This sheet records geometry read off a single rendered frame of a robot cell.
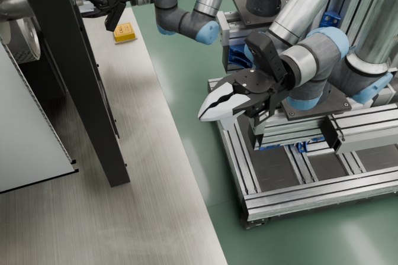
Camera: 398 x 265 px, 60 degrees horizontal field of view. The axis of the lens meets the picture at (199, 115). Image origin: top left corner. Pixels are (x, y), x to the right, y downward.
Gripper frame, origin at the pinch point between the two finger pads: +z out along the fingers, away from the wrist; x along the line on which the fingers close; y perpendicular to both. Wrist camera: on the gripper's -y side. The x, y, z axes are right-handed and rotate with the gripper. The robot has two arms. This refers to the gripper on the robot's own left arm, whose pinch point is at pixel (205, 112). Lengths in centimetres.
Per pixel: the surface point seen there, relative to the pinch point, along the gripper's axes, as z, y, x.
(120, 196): 16.1, 31.6, 17.3
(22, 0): 15.4, -15.5, 29.9
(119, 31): -15, 22, 71
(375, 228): -84, 127, -16
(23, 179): 33, 26, 34
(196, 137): -47, 114, 82
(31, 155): 28.4, 18.1, 31.0
